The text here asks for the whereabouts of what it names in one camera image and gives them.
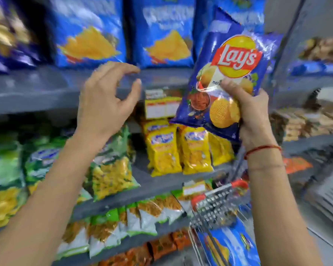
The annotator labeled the person's right hand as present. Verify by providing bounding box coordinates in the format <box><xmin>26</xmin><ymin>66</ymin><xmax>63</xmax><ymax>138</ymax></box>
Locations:
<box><xmin>220</xmin><ymin>77</ymin><xmax>281</xmax><ymax>153</ymax></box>

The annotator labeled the person's left hand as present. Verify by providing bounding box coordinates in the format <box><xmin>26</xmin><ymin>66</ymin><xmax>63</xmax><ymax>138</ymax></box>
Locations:
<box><xmin>75</xmin><ymin>61</ymin><xmax>142</xmax><ymax>142</ymax></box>

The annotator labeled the dark blue chips packet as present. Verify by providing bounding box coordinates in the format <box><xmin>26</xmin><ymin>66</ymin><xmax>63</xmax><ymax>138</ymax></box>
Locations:
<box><xmin>169</xmin><ymin>7</ymin><xmax>284</xmax><ymax>142</ymax></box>

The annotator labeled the person's left forearm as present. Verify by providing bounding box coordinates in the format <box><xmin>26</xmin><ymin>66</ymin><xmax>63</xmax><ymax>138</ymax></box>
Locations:
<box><xmin>0</xmin><ymin>129</ymin><xmax>128</xmax><ymax>266</ymax></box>

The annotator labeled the person's right forearm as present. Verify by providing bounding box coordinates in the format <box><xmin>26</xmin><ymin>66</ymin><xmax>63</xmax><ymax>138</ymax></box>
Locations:
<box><xmin>244</xmin><ymin>146</ymin><xmax>324</xmax><ymax>266</ymax></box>

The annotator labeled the yellow white price label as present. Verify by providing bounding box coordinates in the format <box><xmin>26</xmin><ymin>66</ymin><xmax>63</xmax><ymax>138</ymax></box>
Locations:
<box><xmin>144</xmin><ymin>89</ymin><xmax>183</xmax><ymax>120</ymax></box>
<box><xmin>182</xmin><ymin>180</ymin><xmax>208</xmax><ymax>197</ymax></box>

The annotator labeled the yellow snack packet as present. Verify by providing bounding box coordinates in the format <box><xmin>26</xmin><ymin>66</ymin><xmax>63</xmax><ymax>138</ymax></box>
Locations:
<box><xmin>145</xmin><ymin>125</ymin><xmax>183</xmax><ymax>178</ymax></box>
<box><xmin>180</xmin><ymin>127</ymin><xmax>214</xmax><ymax>175</ymax></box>
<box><xmin>209</xmin><ymin>132</ymin><xmax>235</xmax><ymax>167</ymax></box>
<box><xmin>141</xmin><ymin>118</ymin><xmax>170</xmax><ymax>134</ymax></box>

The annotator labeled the light blue chips bag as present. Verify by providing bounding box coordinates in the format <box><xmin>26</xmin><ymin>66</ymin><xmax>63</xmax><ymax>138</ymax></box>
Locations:
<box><xmin>51</xmin><ymin>0</ymin><xmax>127</xmax><ymax>68</ymax></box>
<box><xmin>194</xmin><ymin>0</ymin><xmax>267</xmax><ymax>60</ymax></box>
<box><xmin>130</xmin><ymin>0</ymin><xmax>196</xmax><ymax>68</ymax></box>
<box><xmin>196</xmin><ymin>218</ymin><xmax>261</xmax><ymax>266</ymax></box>

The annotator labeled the pile of brown snack packets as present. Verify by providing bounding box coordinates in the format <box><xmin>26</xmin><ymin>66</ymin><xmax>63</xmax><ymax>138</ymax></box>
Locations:
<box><xmin>269</xmin><ymin>101</ymin><xmax>333</xmax><ymax>142</ymax></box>

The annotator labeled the blue flat packet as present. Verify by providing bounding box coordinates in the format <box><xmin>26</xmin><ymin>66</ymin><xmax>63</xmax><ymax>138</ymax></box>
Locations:
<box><xmin>288</xmin><ymin>59</ymin><xmax>333</xmax><ymax>77</ymax></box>

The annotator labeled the green snack packet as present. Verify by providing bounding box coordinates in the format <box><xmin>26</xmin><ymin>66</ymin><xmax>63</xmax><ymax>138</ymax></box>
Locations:
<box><xmin>0</xmin><ymin>132</ymin><xmax>28</xmax><ymax>231</ymax></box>
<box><xmin>89</xmin><ymin>125</ymin><xmax>141</xmax><ymax>202</ymax></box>
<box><xmin>23</xmin><ymin>136</ymin><xmax>93</xmax><ymax>204</ymax></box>

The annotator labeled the grey side shelf unit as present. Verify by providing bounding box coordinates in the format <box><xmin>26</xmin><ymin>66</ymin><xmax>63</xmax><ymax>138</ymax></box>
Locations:
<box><xmin>266</xmin><ymin>0</ymin><xmax>333</xmax><ymax>191</ymax></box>

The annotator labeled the orange flat packet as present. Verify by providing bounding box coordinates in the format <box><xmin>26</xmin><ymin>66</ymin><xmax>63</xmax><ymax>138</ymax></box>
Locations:
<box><xmin>282</xmin><ymin>157</ymin><xmax>313</xmax><ymax>175</ymax></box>

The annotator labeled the pile of tan snack packets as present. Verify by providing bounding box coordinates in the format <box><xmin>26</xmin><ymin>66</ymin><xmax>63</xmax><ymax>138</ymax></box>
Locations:
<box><xmin>297</xmin><ymin>35</ymin><xmax>333</xmax><ymax>64</ymax></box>

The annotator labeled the grey metal shelf unit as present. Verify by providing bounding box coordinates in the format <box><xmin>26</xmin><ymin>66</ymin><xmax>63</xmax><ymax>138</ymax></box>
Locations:
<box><xmin>0</xmin><ymin>66</ymin><xmax>267</xmax><ymax>266</ymax></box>

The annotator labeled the row of green white packets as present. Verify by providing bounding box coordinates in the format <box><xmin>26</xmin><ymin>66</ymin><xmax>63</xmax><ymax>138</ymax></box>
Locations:
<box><xmin>55</xmin><ymin>188</ymin><xmax>193</xmax><ymax>261</ymax></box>

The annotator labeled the dark blue snack bag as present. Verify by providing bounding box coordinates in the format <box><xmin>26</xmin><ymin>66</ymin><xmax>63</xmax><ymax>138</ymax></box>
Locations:
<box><xmin>0</xmin><ymin>0</ymin><xmax>43</xmax><ymax>75</ymax></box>

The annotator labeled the grey slatted panel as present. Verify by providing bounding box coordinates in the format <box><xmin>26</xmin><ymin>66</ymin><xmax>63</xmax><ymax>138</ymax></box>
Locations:
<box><xmin>305</xmin><ymin>163</ymin><xmax>333</xmax><ymax>231</ymax></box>

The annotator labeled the row of orange packets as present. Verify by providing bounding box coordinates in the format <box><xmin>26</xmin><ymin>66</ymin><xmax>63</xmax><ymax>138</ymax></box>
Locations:
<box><xmin>97</xmin><ymin>229</ymin><xmax>193</xmax><ymax>266</ymax></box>

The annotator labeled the red thread bracelet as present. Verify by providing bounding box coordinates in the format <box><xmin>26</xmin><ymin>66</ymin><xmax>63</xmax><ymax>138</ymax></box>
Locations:
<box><xmin>243</xmin><ymin>145</ymin><xmax>283</xmax><ymax>161</ymax></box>

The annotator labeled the metal shopping cart red handle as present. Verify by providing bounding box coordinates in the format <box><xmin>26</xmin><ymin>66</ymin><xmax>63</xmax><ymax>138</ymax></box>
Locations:
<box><xmin>187</xmin><ymin>178</ymin><xmax>251</xmax><ymax>266</ymax></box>

